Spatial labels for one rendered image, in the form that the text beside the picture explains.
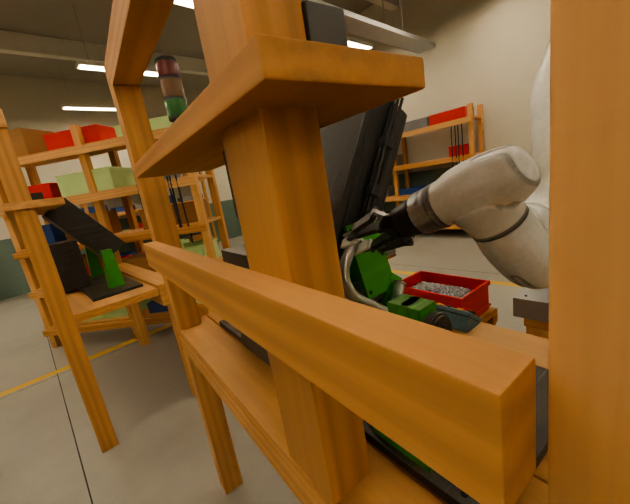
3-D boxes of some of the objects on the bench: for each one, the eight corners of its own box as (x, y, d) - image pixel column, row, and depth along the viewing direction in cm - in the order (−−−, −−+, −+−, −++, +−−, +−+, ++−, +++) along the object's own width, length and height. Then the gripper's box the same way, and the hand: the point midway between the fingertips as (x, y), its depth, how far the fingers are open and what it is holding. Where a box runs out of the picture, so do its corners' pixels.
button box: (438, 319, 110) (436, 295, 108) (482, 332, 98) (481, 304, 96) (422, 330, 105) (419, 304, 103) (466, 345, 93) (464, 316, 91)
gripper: (445, 221, 69) (372, 251, 88) (395, 179, 64) (328, 220, 83) (442, 249, 66) (366, 274, 85) (388, 206, 60) (320, 243, 79)
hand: (355, 244), depth 81 cm, fingers closed on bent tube, 3 cm apart
